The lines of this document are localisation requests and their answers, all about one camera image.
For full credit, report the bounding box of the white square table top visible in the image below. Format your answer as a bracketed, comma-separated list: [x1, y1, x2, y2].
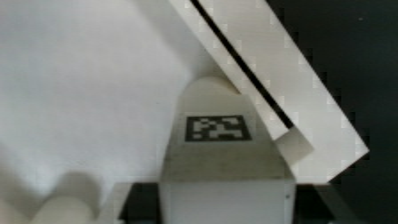
[0, 0, 222, 224]

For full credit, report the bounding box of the white table leg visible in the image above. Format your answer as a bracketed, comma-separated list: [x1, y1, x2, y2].
[160, 77, 295, 224]

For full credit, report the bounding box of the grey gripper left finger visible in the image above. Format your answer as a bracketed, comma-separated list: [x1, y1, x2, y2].
[96, 181, 162, 224]

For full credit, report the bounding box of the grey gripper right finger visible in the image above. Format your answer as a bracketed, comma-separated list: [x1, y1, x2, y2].
[294, 184, 363, 224]

